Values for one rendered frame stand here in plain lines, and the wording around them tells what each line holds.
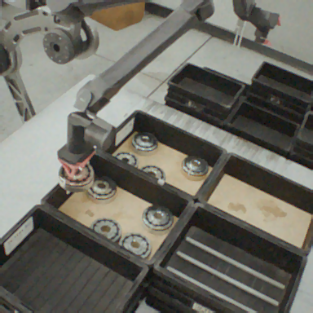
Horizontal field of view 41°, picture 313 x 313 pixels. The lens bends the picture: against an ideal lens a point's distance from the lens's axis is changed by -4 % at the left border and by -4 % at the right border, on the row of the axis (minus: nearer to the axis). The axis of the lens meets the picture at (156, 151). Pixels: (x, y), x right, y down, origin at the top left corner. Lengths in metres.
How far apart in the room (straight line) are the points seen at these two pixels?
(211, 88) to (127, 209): 1.46
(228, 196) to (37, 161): 0.77
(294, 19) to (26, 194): 3.23
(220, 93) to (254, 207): 1.27
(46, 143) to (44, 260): 0.68
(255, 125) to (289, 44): 1.76
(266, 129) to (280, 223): 1.25
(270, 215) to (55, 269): 0.77
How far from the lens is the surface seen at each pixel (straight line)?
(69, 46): 1.62
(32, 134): 1.92
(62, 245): 1.37
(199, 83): 2.78
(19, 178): 1.74
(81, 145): 1.16
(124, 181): 1.50
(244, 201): 1.60
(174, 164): 1.65
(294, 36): 4.33
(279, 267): 1.46
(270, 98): 2.81
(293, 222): 1.61
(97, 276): 1.31
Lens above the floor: 1.95
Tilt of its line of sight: 42 degrees down
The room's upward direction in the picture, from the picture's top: 11 degrees clockwise
